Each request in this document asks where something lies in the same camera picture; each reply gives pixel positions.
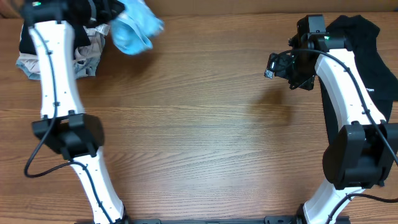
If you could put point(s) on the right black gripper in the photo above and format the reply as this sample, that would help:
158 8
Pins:
306 82

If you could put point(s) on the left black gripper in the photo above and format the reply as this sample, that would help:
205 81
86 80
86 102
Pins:
105 14

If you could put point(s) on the light blue printed t-shirt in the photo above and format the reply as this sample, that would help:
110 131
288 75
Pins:
134 27

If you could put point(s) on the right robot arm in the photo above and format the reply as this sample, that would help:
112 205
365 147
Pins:
365 148

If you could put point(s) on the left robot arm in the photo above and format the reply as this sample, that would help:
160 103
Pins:
64 126

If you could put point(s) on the beige folded pants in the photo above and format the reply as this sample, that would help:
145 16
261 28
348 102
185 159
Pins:
97 38

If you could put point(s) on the light blue denim garment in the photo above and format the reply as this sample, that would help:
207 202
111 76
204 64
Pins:
82 68

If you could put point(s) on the black shirt on right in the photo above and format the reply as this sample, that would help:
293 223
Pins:
379 81

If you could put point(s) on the black garment on pile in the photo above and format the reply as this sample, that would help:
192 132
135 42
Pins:
26 45

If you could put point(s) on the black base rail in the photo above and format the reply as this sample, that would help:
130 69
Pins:
214 221

